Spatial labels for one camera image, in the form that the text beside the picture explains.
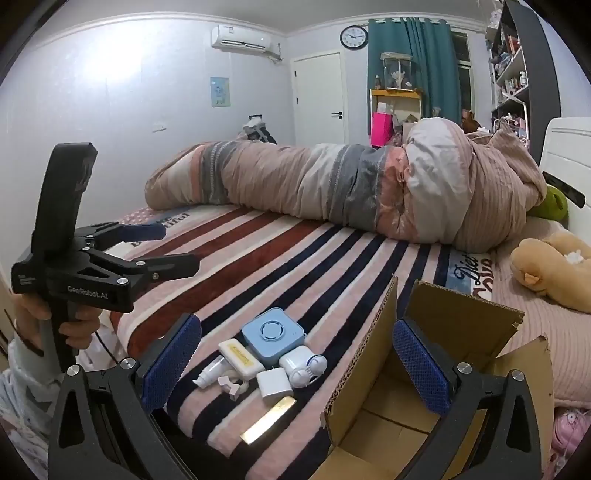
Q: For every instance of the white double dome case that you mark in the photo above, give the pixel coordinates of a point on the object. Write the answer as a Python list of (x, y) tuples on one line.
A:
[(303, 367)]

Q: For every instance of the rolled pink grey duvet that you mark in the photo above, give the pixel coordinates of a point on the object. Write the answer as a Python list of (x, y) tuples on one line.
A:
[(471, 191)]

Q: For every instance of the striped plush blanket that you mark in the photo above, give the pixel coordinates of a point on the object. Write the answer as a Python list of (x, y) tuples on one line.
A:
[(330, 279)]

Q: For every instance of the pink plush toy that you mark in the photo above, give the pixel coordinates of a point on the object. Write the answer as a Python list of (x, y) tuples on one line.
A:
[(570, 427)]

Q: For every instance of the person's left hand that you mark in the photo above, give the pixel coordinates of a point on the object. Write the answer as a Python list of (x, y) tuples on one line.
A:
[(31, 311)]

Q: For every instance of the magenta pink bag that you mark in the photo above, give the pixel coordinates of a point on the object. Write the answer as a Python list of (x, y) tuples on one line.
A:
[(382, 129)]

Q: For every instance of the black white bookshelf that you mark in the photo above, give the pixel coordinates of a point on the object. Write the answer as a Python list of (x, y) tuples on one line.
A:
[(525, 82)]

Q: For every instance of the glass display case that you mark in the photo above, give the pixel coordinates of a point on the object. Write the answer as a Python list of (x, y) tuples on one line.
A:
[(398, 71)]

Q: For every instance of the white small tube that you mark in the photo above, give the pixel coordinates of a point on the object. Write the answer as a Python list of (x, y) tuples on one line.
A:
[(217, 368)]

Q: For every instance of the white square charger box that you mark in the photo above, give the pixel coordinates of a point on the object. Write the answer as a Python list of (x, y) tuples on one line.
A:
[(274, 384)]

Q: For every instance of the light blue square speaker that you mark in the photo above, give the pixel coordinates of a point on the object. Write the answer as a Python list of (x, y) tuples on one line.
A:
[(271, 335)]

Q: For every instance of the white bed headboard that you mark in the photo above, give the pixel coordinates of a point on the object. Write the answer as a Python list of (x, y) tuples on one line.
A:
[(565, 164)]

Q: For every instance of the brown cardboard box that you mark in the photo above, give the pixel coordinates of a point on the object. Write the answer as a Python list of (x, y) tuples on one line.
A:
[(376, 419)]

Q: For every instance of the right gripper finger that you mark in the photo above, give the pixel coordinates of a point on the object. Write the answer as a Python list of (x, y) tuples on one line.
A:
[(105, 235), (139, 274)]

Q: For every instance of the small pink white clip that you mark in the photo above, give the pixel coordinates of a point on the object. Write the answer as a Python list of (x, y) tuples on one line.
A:
[(232, 388)]

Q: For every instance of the white wall air conditioner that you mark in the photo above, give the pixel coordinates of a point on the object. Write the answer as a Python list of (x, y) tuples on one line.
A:
[(238, 38)]

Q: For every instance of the teal curtain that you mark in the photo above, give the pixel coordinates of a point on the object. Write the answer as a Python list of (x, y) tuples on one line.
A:
[(434, 65)]

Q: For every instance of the green plush toy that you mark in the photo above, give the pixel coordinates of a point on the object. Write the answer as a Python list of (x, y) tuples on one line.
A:
[(553, 207)]

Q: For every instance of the yellow shelf rack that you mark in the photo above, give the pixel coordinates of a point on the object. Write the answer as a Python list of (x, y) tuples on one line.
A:
[(404, 105)]

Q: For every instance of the white fleece sleeve forearm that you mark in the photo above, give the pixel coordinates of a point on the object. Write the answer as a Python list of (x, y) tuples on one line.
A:
[(29, 389)]

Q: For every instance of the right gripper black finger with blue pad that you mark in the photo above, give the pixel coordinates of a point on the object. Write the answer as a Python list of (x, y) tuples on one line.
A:
[(494, 415), (104, 425)]

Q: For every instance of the white door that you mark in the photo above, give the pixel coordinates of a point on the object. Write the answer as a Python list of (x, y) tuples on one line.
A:
[(319, 100)]

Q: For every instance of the tan plush bear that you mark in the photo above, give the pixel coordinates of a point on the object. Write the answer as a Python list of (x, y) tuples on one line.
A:
[(557, 267)]

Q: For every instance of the blue wall poster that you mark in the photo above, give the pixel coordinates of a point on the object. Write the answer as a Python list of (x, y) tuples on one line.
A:
[(220, 92)]

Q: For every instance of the round black wall clock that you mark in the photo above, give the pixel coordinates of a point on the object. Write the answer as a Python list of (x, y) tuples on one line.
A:
[(354, 37)]

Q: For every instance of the gold rectangular bar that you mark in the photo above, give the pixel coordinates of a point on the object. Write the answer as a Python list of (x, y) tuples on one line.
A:
[(263, 424)]

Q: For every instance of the white yellow flat case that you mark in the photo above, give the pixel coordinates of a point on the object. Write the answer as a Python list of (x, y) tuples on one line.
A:
[(240, 359)]

